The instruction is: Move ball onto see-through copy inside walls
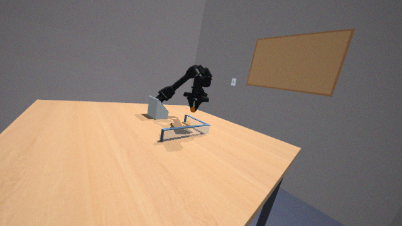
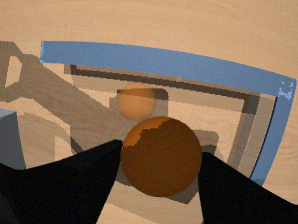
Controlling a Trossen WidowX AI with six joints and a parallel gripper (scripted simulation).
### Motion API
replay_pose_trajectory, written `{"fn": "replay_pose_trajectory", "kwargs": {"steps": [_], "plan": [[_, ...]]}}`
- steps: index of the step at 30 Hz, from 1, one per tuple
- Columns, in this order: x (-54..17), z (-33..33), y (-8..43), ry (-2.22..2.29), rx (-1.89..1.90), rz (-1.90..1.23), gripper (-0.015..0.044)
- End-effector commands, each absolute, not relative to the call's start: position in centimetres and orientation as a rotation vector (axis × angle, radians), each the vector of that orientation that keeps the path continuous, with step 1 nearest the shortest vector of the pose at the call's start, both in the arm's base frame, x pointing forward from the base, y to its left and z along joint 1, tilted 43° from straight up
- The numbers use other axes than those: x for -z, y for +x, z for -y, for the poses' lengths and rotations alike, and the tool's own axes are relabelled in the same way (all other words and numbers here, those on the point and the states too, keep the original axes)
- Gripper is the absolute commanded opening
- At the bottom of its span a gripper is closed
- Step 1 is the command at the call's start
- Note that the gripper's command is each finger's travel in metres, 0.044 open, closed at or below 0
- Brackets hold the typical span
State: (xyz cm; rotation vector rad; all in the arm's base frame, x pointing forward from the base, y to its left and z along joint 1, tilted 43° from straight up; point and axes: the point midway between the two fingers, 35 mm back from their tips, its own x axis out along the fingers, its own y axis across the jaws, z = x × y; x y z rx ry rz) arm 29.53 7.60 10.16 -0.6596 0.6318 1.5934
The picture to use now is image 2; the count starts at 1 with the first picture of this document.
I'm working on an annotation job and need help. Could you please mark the brown ball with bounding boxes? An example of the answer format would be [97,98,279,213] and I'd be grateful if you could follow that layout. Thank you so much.
[120,117,202,197]

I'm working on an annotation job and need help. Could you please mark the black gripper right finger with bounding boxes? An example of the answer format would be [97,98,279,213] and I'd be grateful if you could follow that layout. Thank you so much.
[198,152,298,224]

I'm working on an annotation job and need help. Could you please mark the low blue l-shaped wall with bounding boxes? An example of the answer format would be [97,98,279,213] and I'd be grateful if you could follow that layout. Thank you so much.
[40,40,298,186]

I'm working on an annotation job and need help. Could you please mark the clear low walls with blue edges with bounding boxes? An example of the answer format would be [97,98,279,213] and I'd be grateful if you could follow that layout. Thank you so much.
[230,91,275,179]

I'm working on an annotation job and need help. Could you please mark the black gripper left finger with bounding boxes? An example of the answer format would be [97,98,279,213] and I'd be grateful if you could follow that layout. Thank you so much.
[0,139,122,224]

